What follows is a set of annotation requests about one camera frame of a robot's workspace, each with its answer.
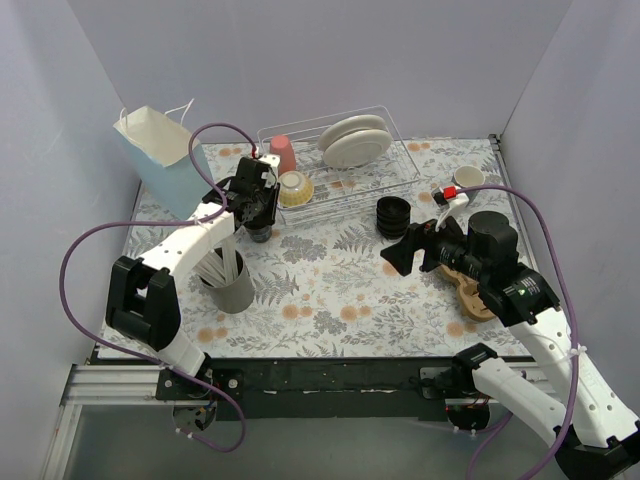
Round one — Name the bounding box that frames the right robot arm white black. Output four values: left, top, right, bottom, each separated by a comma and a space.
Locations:
381, 211, 639, 479

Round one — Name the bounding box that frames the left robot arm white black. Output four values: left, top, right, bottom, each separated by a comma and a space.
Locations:
106, 154, 280, 400

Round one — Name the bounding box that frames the stack of black cups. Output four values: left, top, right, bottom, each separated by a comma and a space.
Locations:
245, 225, 273, 243

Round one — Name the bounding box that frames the yellow dotted bowl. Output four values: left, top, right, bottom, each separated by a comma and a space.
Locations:
279, 170, 314, 208

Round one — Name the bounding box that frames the pink plastic cup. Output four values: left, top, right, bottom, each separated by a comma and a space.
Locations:
270, 135, 296, 175

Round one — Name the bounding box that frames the grey blue mug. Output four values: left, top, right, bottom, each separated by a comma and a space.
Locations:
452, 165, 485, 188

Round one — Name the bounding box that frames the floral table mat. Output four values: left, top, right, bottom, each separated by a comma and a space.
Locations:
97, 138, 544, 359

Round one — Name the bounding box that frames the grey straw holder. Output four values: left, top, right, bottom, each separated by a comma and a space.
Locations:
197, 251, 255, 314

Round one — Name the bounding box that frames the light blue paper bag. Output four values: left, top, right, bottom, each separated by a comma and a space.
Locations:
113, 104, 212, 220

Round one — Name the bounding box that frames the front white plate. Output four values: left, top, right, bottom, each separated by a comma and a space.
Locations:
322, 129, 393, 169

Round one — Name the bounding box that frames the white plate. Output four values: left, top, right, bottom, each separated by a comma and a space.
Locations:
322, 129, 393, 169
317, 114, 387, 151

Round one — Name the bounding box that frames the rear white plate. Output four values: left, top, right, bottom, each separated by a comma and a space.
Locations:
317, 114, 387, 151

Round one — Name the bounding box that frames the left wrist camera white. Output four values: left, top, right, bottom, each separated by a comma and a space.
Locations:
255, 154, 280, 189

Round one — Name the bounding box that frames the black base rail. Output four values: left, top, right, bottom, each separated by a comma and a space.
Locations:
155, 355, 501, 421

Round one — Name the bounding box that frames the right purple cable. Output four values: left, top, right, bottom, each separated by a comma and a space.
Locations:
462, 183, 581, 480

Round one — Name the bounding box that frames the aluminium frame rail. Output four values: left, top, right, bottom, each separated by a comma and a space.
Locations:
39, 363, 166, 480

